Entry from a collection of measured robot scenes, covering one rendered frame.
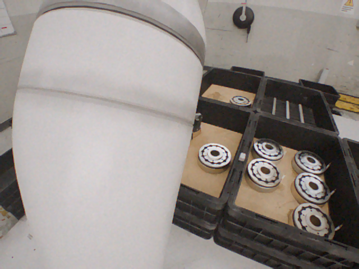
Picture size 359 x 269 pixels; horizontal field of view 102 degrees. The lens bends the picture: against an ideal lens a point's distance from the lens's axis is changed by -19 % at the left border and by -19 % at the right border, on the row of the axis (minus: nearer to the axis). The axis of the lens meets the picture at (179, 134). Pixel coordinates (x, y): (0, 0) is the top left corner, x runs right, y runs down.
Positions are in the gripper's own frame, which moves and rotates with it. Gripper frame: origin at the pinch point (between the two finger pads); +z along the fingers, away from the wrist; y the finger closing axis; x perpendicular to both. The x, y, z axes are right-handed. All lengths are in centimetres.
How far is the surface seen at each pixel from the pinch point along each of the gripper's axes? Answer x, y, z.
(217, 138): -2.6, 13.0, 2.3
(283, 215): -35.9, 12.3, 2.3
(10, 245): -9, -64, 15
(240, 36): 229, 226, 9
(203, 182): -17.4, -1.2, 2.3
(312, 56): 131, 316, 24
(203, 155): -10.3, 2.5, -0.6
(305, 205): -37.5, 17.1, -0.9
